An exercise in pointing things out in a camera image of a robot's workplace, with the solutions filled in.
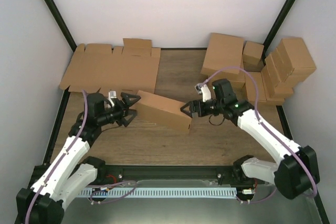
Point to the light blue slotted cable duct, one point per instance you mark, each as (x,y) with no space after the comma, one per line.
(218,192)

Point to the leaning folded cardboard box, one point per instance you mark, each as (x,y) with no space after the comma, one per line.
(271,78)

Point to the large folded cardboard box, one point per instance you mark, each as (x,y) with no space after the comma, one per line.
(223,51)

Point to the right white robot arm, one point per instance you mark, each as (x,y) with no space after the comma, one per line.
(294,169)

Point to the left black frame post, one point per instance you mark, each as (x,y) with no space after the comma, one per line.
(61,23)

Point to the brown cardboard box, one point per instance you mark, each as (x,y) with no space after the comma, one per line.
(162,111)

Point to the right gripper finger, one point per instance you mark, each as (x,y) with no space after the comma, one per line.
(188,113)
(187,107)

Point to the small folded cardboard box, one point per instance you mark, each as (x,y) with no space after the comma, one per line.
(252,52)

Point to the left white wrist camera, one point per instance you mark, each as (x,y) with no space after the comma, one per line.
(112,95)

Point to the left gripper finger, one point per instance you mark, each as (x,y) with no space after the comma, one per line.
(129,99)
(128,117)

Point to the middle folded cardboard box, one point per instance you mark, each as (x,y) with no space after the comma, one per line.
(254,88)

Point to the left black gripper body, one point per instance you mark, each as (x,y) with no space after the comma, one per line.
(117,114)

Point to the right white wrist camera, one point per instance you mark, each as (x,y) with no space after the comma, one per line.
(204,91)

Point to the low cardboard box stack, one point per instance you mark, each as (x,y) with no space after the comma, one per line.
(274,101)

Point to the flat cardboard sheet stack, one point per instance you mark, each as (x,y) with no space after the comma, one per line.
(103,67)

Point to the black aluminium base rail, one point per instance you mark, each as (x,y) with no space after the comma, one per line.
(223,174)

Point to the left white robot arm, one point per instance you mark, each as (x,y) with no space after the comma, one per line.
(47,199)

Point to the tall folded cardboard box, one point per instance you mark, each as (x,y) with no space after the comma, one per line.
(296,58)

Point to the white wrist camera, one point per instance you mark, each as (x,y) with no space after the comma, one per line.
(112,95)
(204,91)

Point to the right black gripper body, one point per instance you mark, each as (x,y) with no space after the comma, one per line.
(203,112)

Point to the black frame post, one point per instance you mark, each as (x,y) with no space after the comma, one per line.
(288,4)
(61,23)

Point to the right black frame post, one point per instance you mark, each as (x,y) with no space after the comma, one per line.
(288,4)

